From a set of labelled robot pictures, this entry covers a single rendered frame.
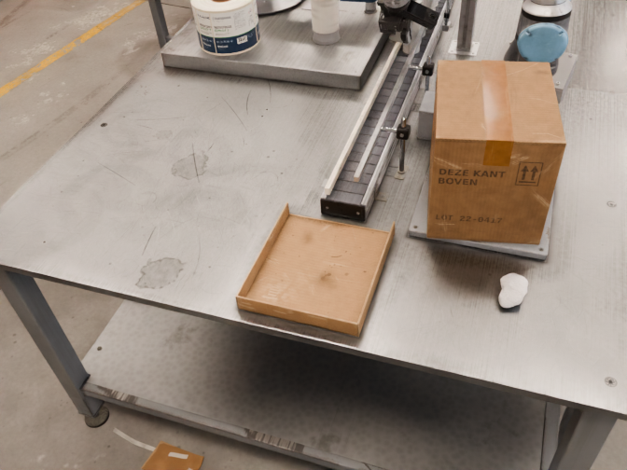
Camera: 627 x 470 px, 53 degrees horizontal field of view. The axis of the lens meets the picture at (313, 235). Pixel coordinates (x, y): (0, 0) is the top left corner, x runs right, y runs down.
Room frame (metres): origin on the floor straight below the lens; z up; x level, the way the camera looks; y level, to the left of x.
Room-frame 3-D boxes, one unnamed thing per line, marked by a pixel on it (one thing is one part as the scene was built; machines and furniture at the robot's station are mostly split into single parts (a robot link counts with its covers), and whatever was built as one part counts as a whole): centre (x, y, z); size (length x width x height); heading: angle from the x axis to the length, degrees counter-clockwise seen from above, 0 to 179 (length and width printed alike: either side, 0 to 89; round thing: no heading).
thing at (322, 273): (0.92, -0.01, 0.85); 0.30 x 0.26 x 0.04; 158
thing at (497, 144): (1.09, -0.40, 0.99); 0.30 x 0.24 x 0.27; 167
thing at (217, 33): (1.92, 0.22, 0.95); 0.20 x 0.20 x 0.14
